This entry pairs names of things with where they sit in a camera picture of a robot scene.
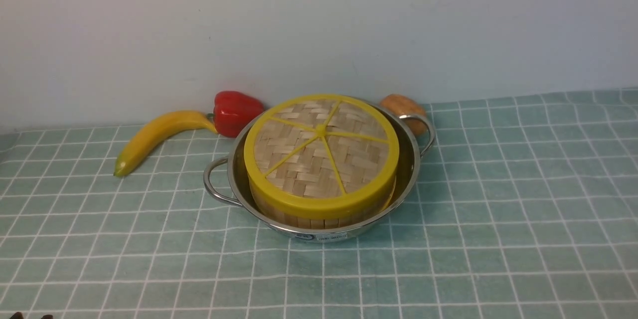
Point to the woven bamboo steamer lid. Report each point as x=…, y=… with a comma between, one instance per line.
x=312, y=139

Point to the bamboo steamer basket yellow rim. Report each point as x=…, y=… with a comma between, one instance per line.
x=327, y=208

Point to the stainless steel pot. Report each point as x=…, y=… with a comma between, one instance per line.
x=226, y=179

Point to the red bell pepper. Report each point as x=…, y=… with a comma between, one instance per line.
x=233, y=111

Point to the brown potato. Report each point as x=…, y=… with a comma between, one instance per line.
x=402, y=105

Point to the yellow banana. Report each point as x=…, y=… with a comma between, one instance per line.
x=154, y=133

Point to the green checkered tablecloth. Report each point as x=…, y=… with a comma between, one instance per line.
x=525, y=209

